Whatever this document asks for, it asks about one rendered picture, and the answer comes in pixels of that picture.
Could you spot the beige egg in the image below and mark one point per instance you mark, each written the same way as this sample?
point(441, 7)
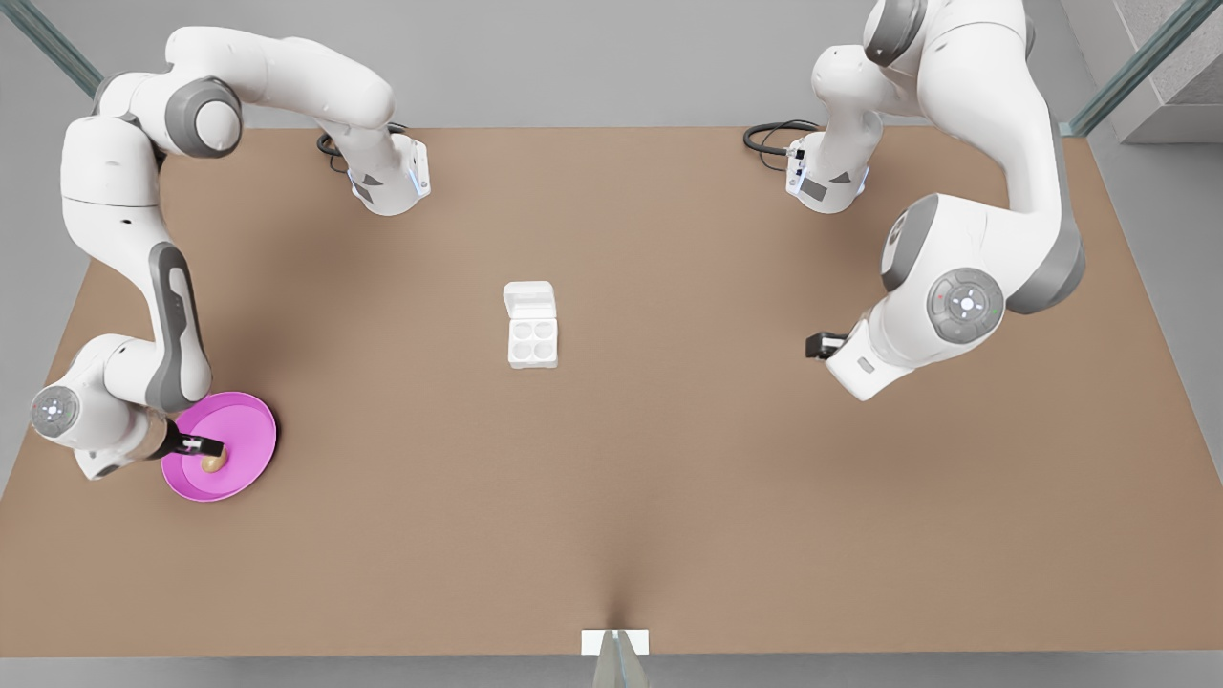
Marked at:
point(213, 462)

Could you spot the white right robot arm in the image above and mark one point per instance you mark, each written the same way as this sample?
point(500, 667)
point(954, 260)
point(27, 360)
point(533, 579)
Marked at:
point(124, 191)

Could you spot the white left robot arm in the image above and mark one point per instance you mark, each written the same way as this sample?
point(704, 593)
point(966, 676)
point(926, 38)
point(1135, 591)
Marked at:
point(984, 229)

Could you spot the white egg box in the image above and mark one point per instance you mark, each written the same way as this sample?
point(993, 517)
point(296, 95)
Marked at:
point(532, 344)

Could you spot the white egg box lid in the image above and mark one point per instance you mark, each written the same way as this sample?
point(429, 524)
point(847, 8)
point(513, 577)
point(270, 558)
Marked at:
point(528, 299)

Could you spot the pink round plate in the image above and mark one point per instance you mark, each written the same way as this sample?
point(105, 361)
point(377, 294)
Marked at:
point(229, 449)

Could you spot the grey concrete block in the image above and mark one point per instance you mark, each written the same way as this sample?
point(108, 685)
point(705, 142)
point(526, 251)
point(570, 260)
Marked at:
point(1170, 67)

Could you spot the silver frame post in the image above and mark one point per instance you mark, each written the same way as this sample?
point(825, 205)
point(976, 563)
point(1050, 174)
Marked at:
point(1132, 67)
point(616, 659)
point(53, 43)

